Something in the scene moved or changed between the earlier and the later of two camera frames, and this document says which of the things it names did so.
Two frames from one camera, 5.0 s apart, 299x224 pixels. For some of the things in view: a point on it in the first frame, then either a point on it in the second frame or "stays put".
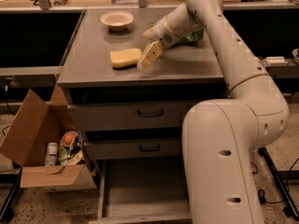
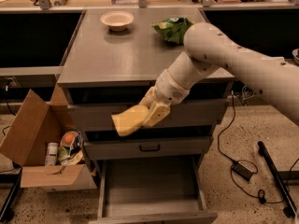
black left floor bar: (7, 214) stays put
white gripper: (161, 32) -> (169, 90)
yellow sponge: (125, 58) -> (129, 120)
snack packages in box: (70, 147) stays put
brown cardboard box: (36, 123) stays put
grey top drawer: (126, 116) stays put
